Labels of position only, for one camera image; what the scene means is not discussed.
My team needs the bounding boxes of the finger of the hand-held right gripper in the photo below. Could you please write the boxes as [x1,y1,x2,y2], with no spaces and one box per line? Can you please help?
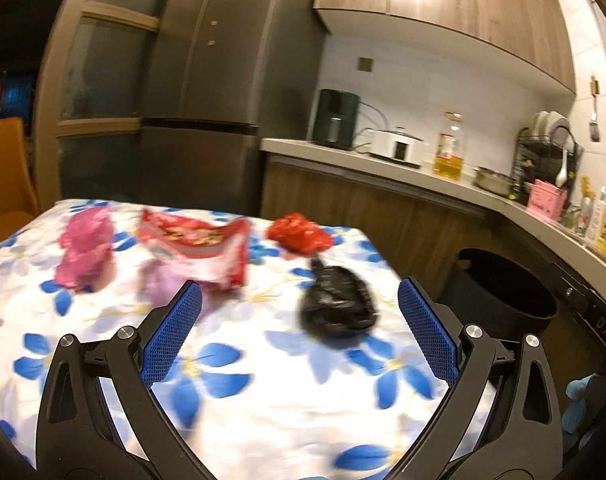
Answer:
[547,260,590,311]

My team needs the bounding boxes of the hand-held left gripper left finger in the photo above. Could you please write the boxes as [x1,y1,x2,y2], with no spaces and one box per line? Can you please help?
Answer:
[35,279,204,480]

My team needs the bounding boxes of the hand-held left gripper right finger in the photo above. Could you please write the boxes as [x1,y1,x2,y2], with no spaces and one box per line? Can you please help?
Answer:
[393,276,564,480]

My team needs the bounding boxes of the purple plastic bag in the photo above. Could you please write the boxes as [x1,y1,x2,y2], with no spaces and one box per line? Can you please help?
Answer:
[138,262,214,311]

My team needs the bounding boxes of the black round bin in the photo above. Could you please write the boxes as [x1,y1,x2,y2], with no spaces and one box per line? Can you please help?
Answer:
[440,247,559,351]

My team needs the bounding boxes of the red snack packet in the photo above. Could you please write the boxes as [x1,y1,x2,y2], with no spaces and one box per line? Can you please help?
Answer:
[138,210,251,291]

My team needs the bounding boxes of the large black plastic bag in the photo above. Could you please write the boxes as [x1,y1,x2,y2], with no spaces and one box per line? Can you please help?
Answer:
[297,257,379,343]

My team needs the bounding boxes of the pink plastic bag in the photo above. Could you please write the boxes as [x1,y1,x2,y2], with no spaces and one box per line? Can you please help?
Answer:
[55,207,116,291]

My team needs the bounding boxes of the red plastic bag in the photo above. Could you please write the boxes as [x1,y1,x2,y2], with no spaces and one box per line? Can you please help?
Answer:
[267,212,331,256]

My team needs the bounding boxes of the person's right hand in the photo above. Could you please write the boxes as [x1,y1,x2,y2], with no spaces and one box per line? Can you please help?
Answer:
[562,374,606,436]

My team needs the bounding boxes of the white drink can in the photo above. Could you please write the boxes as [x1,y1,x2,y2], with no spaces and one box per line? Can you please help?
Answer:
[580,195,596,233]

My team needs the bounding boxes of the pink utensil holder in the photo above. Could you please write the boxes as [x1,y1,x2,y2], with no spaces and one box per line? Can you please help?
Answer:
[527,178,569,218]

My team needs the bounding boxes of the blue floral tablecloth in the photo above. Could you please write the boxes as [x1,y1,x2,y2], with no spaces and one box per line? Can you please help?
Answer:
[0,199,499,480]

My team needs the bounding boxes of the steel bowl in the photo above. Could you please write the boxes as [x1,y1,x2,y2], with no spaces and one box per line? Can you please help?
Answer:
[473,166,516,196]

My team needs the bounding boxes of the black dish rack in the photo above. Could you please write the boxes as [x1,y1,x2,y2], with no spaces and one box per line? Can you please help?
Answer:
[513,127,584,201]

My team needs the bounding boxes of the kitchen counter with wooden cabinets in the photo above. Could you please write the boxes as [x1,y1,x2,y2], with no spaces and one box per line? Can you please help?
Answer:
[260,137,606,361]

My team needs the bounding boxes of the hanging metal spatula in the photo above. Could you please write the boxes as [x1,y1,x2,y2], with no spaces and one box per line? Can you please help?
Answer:
[589,76,600,142]

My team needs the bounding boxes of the white bowl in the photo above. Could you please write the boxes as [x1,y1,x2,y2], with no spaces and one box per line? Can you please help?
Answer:
[548,112,573,141]

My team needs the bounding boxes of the cooking oil bottle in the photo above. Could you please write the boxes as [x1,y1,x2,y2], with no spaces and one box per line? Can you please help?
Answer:
[433,112,468,181]

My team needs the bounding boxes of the white electric cooker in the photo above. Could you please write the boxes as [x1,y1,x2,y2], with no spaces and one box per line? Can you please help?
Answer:
[368,127,426,163]

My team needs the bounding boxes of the black air fryer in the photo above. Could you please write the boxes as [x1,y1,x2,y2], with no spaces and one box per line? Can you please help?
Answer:
[312,88,360,150]

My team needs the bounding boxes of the orange chair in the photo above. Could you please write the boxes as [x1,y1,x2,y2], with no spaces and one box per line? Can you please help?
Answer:
[0,117,41,251]

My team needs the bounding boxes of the wooden glass door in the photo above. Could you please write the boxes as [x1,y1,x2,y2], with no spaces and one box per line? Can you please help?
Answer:
[35,0,174,206]

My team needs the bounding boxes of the grey refrigerator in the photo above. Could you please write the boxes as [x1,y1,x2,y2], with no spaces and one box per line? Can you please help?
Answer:
[140,0,329,216]

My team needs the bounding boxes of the black power cable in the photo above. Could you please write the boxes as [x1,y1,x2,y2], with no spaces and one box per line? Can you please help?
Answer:
[353,102,399,153]

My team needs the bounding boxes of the wooden wall cabinet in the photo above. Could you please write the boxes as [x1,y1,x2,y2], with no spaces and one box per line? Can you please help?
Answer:
[313,0,576,95]

